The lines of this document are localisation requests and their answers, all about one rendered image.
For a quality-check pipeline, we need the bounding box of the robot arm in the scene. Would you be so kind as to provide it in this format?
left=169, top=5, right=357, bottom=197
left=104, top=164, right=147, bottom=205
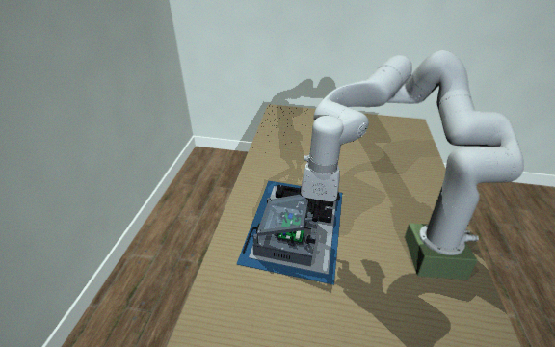
left=304, top=50, right=524, bottom=255

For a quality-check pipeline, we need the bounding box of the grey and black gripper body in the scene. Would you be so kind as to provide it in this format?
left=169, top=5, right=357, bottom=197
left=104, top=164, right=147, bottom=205
left=301, top=163, right=340, bottom=201

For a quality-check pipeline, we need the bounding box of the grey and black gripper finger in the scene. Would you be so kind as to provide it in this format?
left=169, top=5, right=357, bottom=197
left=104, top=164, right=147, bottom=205
left=298, top=186, right=316, bottom=214
left=319, top=192, right=340, bottom=216

